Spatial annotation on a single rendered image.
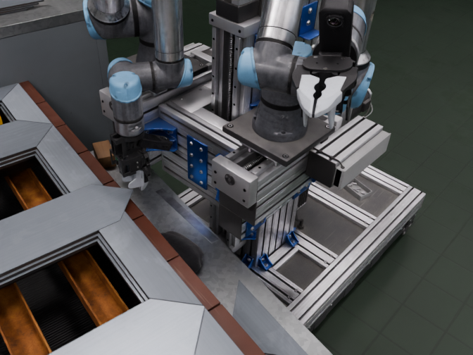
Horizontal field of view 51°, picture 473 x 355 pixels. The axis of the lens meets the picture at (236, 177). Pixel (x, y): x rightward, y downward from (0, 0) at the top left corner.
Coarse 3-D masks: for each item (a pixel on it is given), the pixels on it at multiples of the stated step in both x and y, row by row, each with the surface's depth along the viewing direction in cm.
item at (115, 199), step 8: (104, 192) 140; (112, 192) 140; (120, 192) 140; (104, 200) 137; (112, 200) 137; (120, 200) 138; (128, 200) 138; (112, 208) 135; (120, 208) 135; (120, 216) 133
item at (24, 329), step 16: (16, 288) 128; (0, 304) 129; (16, 304) 129; (0, 320) 125; (16, 320) 125; (32, 320) 122; (16, 336) 122; (32, 336) 122; (16, 352) 119; (32, 352) 119; (48, 352) 119
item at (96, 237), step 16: (0, 160) 150; (16, 160) 152; (64, 192) 142; (80, 240) 127; (96, 240) 128; (48, 256) 122; (64, 256) 124; (112, 256) 124; (16, 272) 118; (32, 272) 120; (128, 272) 120
